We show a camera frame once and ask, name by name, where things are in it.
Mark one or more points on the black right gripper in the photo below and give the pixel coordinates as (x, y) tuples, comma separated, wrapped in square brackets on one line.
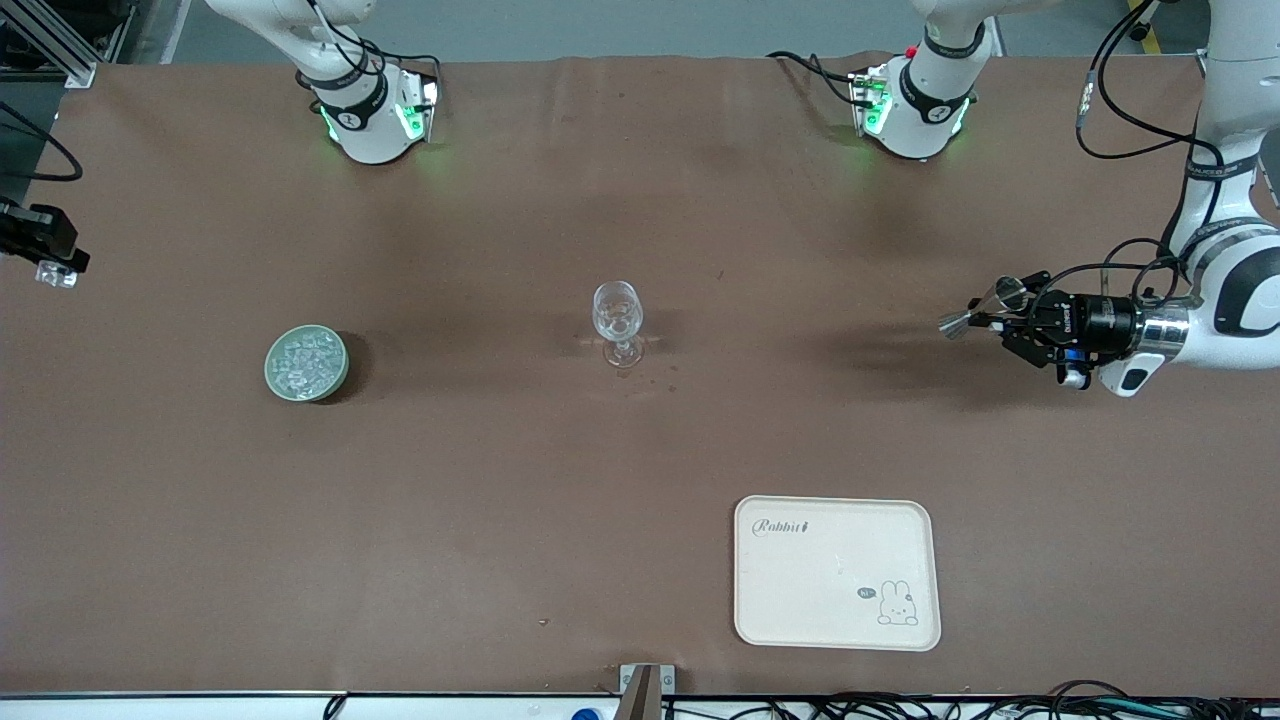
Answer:
[(36, 235)]

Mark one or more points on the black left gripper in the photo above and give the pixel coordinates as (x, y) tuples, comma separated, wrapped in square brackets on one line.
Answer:
[(1098, 321)]

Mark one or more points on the single clear ice cube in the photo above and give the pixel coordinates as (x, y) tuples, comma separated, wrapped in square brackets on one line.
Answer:
[(57, 275)]

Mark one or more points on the metal jigger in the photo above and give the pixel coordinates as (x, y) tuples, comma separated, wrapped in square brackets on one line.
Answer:
[(960, 322)]

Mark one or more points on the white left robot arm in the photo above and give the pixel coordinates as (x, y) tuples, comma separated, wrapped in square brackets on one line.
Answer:
[(1235, 290)]

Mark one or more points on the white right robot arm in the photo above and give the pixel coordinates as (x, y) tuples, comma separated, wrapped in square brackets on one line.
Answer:
[(365, 115)]

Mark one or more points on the pile of ice cubes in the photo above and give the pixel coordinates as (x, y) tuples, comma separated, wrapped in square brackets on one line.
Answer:
[(305, 362)]

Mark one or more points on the clear wine glass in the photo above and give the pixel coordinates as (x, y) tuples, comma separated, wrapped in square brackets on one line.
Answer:
[(617, 315)]

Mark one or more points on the green round bowl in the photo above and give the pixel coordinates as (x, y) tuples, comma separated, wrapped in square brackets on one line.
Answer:
[(340, 375)]

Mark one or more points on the cream tray with rabbit print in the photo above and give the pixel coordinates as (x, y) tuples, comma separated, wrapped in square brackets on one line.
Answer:
[(835, 560)]

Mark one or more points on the brown table cover sheet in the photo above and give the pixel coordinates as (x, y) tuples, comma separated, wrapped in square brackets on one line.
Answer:
[(500, 500)]

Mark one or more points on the aluminium frame profile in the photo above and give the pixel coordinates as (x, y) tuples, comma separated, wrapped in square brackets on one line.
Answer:
[(50, 45)]

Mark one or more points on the small metal bracket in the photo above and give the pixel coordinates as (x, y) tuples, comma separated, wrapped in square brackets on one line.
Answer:
[(668, 678)]

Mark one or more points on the brown wedge post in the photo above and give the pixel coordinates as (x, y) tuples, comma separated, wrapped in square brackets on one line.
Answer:
[(640, 700)]

